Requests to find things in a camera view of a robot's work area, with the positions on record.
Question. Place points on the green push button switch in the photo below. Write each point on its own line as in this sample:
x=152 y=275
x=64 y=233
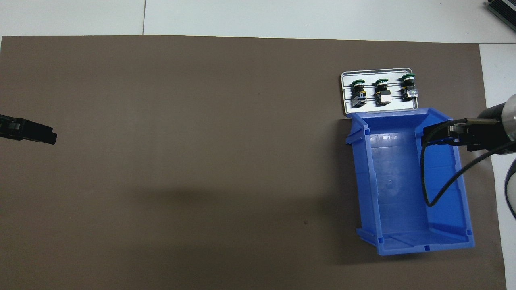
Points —
x=409 y=88
x=382 y=98
x=358 y=94

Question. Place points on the brown paper table mat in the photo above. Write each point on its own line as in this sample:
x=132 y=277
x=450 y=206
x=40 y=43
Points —
x=161 y=161

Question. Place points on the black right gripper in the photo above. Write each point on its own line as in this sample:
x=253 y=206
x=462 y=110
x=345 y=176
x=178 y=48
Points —
x=492 y=129

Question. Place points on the silver metal tray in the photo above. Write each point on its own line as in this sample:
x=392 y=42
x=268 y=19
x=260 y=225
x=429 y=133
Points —
x=393 y=74

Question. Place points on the blue plastic storage bin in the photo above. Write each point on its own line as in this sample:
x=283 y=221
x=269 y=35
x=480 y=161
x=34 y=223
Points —
x=395 y=193

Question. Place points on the black ridged metal device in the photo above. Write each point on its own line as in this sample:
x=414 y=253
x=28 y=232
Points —
x=504 y=10

